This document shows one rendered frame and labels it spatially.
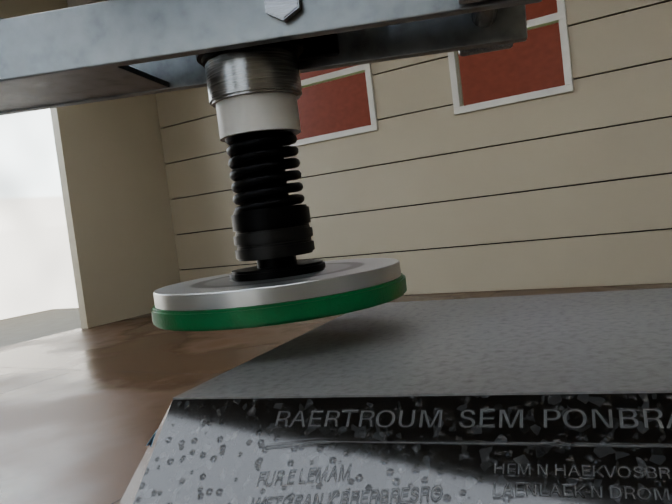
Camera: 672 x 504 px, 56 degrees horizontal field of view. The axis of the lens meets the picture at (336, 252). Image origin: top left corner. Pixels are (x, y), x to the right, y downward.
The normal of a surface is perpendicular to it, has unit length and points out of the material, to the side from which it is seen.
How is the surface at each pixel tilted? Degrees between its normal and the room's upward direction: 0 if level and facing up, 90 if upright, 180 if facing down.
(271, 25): 90
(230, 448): 45
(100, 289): 90
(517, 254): 90
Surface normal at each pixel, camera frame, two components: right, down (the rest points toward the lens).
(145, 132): 0.85, -0.07
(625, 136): -0.51, 0.11
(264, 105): 0.29, 0.01
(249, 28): -0.19, 0.07
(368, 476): -0.33, -0.64
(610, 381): -0.12, -0.99
